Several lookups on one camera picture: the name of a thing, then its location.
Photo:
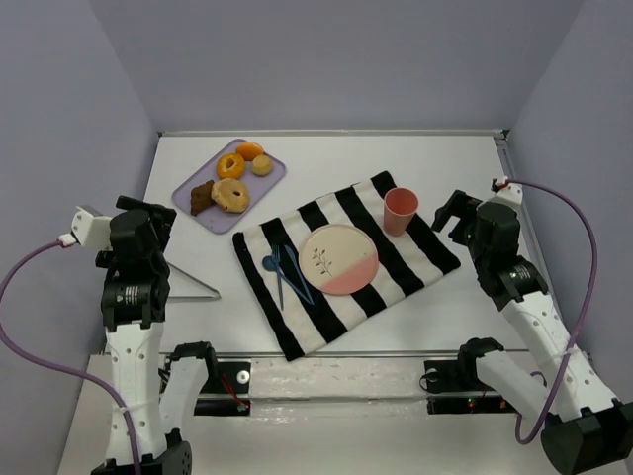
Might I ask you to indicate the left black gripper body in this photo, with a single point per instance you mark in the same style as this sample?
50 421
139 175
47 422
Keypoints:
154 209

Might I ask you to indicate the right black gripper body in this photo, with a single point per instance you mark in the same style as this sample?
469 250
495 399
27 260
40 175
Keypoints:
458 213

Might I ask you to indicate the large beige bagel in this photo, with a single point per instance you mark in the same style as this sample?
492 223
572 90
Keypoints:
231 195

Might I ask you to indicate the metal serving tongs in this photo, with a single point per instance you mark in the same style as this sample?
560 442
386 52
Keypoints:
186 286

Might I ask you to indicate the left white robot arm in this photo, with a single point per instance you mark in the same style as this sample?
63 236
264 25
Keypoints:
148 416

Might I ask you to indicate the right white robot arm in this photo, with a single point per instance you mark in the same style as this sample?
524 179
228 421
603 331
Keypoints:
582 424

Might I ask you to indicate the pink plastic cup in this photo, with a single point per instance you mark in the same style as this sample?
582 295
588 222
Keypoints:
400 205

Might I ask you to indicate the brown chocolate pastry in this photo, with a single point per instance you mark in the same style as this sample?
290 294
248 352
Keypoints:
201 198

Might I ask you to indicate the black white striped placemat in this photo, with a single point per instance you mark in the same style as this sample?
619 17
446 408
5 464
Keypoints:
311 319

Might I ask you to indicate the orange glazed donut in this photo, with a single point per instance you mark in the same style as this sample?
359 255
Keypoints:
231 165

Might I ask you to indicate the blue plastic spoon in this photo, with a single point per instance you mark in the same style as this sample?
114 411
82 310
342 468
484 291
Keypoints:
269 264

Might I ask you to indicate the cream and pink plate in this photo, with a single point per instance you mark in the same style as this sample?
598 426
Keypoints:
339 259

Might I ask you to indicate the orange round bun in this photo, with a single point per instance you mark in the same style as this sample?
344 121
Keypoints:
249 150

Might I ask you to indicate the blue plastic fork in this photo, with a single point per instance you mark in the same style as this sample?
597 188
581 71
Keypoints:
276 258

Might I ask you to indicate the small pale round bun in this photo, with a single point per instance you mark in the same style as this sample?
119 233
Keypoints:
261 165

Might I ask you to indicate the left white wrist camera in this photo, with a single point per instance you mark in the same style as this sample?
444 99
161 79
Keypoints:
89 228

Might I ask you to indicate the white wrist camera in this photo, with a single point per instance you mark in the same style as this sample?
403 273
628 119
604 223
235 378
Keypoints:
89 228
506 193

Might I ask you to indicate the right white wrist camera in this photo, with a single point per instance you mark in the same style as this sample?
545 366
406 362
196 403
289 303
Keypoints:
506 193

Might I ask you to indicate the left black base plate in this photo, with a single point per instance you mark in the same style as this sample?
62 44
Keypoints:
222 386

